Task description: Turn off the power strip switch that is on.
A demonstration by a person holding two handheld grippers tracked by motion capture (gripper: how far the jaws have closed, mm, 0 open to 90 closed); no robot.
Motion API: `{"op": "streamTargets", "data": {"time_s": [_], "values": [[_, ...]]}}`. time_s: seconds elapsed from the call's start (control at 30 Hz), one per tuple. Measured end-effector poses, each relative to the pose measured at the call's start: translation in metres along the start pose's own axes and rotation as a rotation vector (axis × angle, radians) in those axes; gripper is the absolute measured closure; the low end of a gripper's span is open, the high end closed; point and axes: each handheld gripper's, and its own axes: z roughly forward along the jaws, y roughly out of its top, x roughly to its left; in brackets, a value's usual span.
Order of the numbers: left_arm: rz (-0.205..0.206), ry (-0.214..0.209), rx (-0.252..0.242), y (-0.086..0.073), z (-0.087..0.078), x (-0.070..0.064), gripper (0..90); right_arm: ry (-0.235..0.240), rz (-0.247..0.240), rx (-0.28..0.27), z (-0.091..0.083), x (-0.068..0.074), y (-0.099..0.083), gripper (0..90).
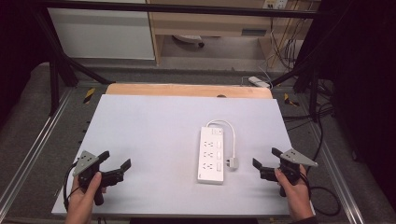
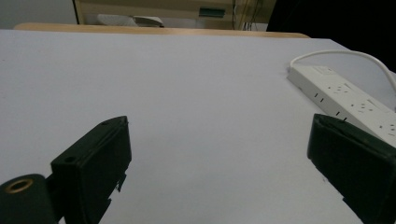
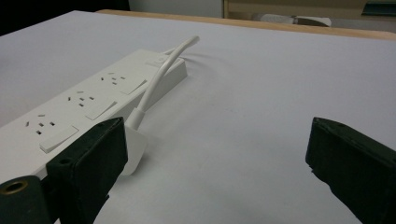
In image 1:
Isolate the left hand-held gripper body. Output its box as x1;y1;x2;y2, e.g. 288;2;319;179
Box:
72;150;125;207

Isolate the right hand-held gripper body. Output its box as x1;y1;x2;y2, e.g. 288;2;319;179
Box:
260;147;319;198

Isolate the person's right hand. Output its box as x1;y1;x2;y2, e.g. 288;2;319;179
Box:
274;163;316;222

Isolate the person's left hand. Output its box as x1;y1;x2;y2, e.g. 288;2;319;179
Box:
64;171;104;224

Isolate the white power plug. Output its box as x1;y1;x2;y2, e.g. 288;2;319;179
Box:
225;156;240;171

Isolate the white table cover sheet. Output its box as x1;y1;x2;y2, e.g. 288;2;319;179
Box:
50;94;316;217

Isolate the white power strip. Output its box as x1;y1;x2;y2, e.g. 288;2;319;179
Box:
196;125;225;186

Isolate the black metal stand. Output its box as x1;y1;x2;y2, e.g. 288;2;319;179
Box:
31;6;117;117
270;59;322;123

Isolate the white power adapter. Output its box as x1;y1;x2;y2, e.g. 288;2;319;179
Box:
247;76;272;90

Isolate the wooden table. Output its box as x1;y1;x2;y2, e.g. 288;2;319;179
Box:
105;82;274;100

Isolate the black curtain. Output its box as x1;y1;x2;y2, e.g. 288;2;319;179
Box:
0;0;52;122
318;0;396;203

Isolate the white cabinet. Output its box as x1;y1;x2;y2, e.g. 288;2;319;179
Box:
47;0;156;61

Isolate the chair base with wheel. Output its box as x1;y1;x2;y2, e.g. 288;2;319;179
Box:
172;34;206;49

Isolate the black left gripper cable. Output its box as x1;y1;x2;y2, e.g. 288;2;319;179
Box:
63;161;79;212

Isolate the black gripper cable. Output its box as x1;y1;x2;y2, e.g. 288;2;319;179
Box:
306;104;342;217
63;161;79;212

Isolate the white power strip cable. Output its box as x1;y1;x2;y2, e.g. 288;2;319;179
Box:
205;119;236;161

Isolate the aluminium rail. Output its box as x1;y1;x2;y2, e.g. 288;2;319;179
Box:
0;88;75;213
306;122;366;224

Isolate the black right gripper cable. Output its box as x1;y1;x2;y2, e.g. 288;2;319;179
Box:
306;104;342;217

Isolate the bundle of hanging cables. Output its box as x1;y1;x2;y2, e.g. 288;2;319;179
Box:
266;8;305;72

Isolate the white wall socket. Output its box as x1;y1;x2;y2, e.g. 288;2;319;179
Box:
262;0;290;10

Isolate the black metal frame bar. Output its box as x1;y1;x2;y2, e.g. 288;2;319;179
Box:
34;0;326;21

